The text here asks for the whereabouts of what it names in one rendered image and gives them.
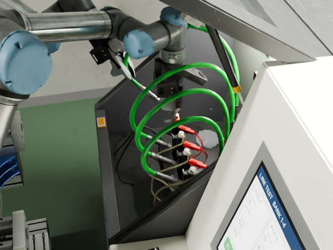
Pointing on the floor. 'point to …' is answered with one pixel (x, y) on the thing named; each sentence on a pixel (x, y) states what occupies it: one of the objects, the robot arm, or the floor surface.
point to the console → (278, 147)
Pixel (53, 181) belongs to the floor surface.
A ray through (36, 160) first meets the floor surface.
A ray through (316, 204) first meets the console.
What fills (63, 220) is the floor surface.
